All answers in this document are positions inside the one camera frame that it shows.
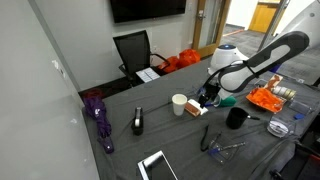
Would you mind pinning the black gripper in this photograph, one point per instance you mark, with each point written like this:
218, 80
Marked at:
212, 90

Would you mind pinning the wooden brick with orange print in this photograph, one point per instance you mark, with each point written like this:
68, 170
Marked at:
192, 109
274, 81

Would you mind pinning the white paper cup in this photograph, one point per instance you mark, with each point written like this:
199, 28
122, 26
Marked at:
179, 105

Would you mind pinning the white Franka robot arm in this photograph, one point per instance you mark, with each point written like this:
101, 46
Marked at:
233, 56

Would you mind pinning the green plastic cup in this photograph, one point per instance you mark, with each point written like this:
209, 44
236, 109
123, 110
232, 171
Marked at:
228, 101

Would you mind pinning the black mug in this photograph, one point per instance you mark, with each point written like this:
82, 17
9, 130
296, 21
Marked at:
236, 118

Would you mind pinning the orange plastic bag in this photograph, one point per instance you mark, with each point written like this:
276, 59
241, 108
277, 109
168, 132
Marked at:
189, 58
171, 65

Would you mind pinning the blue silver pen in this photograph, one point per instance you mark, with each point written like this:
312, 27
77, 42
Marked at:
230, 146

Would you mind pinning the grey table cloth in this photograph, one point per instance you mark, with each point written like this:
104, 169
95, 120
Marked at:
166, 140

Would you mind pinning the black white marker pen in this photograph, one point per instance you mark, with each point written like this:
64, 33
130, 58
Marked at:
254, 117

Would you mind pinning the small clear plastic box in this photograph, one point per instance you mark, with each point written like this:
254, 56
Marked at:
226, 153

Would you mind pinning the white printed paper sheet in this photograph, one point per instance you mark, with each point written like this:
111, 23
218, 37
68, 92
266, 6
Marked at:
148, 75

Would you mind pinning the orange snack bag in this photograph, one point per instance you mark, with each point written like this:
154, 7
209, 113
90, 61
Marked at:
265, 99

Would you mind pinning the clear plastic organizer box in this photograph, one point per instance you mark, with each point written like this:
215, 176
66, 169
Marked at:
263, 83

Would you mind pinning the wooden glass door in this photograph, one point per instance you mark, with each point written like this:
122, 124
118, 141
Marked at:
200, 30

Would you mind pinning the white tape roll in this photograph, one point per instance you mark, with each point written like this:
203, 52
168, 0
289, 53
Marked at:
276, 90

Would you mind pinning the cream tape roll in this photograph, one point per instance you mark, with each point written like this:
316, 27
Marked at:
284, 92

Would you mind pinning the black mesh office chair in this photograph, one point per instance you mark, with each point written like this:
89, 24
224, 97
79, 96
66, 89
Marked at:
133, 51

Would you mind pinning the yellowish tape roll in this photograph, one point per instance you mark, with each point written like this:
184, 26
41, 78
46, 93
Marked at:
292, 94

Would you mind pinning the small blue object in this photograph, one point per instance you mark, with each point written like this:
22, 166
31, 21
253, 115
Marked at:
299, 116

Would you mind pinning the plain wooden door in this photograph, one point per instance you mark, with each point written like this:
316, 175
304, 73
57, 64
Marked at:
263, 16

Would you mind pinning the purple folded umbrella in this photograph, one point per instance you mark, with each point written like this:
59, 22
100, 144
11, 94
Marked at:
96, 113

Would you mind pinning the black wall television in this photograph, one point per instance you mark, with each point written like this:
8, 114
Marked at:
146, 9

